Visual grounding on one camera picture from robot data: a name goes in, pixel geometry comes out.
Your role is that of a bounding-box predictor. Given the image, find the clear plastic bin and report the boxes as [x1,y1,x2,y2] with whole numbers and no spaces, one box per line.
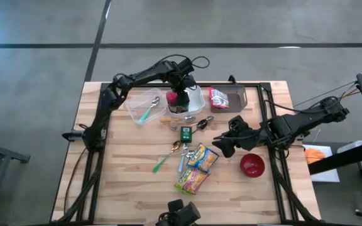
[125,87,168,126]

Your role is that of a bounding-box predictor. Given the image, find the coloured wires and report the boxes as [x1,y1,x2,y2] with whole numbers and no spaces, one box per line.
[293,80,359,107]

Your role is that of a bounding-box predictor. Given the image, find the silver metal spoon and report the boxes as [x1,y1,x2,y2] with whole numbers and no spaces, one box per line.
[158,149,196,159]

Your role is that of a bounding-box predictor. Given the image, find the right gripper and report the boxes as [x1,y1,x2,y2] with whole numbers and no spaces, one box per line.
[212,115,265,158]

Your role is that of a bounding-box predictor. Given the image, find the black table frame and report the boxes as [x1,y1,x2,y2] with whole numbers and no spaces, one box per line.
[55,82,320,225]

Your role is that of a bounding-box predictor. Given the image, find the dark green rectangular tin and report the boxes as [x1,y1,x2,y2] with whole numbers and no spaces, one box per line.
[180,126,194,144]

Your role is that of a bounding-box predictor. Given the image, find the white plastic bin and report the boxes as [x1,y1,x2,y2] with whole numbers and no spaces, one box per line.
[165,85,206,120]

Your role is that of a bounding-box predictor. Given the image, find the yellow blue ramen packet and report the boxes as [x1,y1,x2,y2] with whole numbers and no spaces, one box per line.
[187,143,219,174]

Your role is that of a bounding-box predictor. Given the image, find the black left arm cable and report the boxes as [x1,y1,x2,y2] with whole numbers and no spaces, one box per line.
[159,53,211,70]

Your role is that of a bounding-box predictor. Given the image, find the dark metal spoon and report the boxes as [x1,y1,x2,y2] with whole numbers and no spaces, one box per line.
[192,118,208,133]

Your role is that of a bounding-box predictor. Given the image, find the white sheet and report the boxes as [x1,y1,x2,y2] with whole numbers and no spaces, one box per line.
[302,144,341,183]

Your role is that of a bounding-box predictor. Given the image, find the teal handled spoon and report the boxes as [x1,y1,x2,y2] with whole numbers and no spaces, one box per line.
[136,95,162,125]

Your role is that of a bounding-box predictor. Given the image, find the smoked paprika tin red lid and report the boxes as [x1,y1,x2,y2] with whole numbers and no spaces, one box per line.
[167,92,179,107]

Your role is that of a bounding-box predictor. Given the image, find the red white snack packet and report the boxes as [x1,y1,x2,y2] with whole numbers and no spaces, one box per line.
[208,87,230,110]

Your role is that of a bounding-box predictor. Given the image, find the grey metal table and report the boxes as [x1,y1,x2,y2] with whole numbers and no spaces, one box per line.
[0,134,31,226]

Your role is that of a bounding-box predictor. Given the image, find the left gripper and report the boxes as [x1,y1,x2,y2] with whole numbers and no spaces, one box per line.
[168,59,197,108]

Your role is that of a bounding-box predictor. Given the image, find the dark grey plastic bin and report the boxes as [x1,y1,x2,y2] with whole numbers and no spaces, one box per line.
[209,83,249,114]

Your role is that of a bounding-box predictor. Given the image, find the white container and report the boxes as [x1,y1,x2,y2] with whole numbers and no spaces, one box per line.
[336,140,362,154]

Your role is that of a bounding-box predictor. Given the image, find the red bowl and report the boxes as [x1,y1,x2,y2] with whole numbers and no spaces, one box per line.
[239,153,266,179]

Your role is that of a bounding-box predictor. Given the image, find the lime shrimp ramen packet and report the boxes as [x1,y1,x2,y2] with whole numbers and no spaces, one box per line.
[173,168,212,196]

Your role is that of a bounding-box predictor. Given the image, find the blue handled spoon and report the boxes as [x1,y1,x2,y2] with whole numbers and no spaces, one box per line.
[177,143,190,174]

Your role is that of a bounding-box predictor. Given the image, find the black camera device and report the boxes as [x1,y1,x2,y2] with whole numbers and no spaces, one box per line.
[155,198,202,226]

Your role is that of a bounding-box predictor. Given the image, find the orange object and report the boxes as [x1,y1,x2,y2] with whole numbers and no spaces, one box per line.
[304,148,326,165]

